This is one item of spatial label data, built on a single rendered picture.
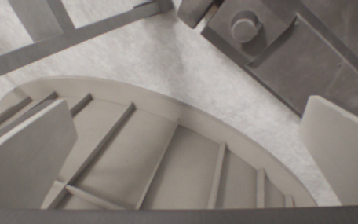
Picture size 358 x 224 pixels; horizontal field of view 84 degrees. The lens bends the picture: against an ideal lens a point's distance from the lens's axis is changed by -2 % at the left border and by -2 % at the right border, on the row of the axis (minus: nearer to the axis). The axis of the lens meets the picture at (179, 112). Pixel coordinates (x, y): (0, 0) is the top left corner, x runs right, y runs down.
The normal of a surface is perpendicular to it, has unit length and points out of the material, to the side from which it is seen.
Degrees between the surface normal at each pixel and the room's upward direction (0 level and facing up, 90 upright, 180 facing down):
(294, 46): 0
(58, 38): 76
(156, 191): 90
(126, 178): 90
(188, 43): 0
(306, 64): 0
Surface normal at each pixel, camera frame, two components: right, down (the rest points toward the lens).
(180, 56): -0.29, 0.60
